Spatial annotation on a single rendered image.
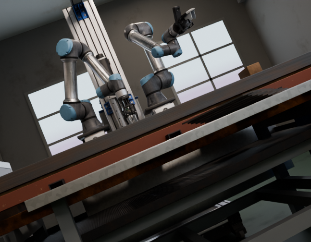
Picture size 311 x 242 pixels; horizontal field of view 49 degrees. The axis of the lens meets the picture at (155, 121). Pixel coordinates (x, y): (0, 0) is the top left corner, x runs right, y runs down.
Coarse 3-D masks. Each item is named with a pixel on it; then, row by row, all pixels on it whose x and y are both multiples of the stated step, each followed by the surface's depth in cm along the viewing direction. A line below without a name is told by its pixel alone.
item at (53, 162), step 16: (288, 64) 140; (304, 64) 142; (240, 80) 136; (256, 80) 137; (272, 80) 140; (208, 96) 133; (224, 96) 134; (160, 112) 129; (176, 112) 130; (192, 112) 131; (128, 128) 126; (144, 128) 127; (96, 144) 123; (112, 144) 124; (48, 160) 119; (64, 160) 120; (16, 176) 117; (32, 176) 118; (0, 192) 115
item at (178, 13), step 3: (177, 6) 218; (174, 9) 217; (177, 9) 218; (174, 12) 219; (177, 12) 219; (180, 12) 221; (174, 15) 220; (177, 15) 220; (180, 15) 221; (174, 18) 221; (177, 18) 220; (177, 24) 222
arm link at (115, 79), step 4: (112, 76) 207; (116, 76) 207; (120, 76) 209; (112, 80) 207; (116, 80) 207; (120, 80) 208; (108, 84) 209; (112, 84) 207; (116, 84) 206; (120, 84) 207; (112, 88) 209; (116, 88) 206; (120, 88) 206; (124, 88) 208
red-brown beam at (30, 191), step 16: (288, 80) 139; (304, 80) 140; (160, 128) 131; (176, 128) 129; (192, 128) 130; (128, 144) 125; (144, 144) 126; (80, 160) 124; (96, 160) 122; (112, 160) 123; (48, 176) 121; (64, 176) 119; (80, 176) 120; (16, 192) 116; (32, 192) 117; (0, 208) 115
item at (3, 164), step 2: (0, 162) 203; (2, 162) 207; (4, 162) 212; (6, 162) 216; (0, 164) 201; (2, 164) 205; (4, 164) 210; (6, 164) 214; (8, 164) 219; (0, 166) 200; (2, 166) 204; (4, 166) 208; (6, 166) 212; (8, 166) 217; (10, 166) 222; (6, 168) 222; (8, 168) 216; (10, 168) 220
